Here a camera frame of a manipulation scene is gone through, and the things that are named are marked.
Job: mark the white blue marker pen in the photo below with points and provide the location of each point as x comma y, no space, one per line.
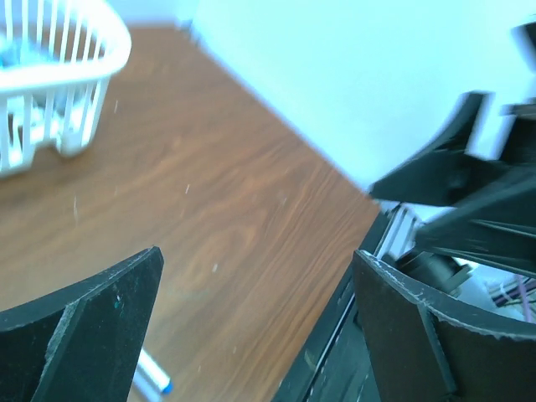
150,379

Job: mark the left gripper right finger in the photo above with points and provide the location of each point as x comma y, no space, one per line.
425,345

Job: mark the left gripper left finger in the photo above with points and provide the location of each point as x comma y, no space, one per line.
81,342

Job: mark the white plastic dish basket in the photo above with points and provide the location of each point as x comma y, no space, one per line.
57,60

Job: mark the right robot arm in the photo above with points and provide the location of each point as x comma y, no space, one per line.
448,273

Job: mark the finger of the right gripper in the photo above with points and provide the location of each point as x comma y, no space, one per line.
443,173
494,227

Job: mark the aluminium frame rail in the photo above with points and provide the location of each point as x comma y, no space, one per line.
398,237

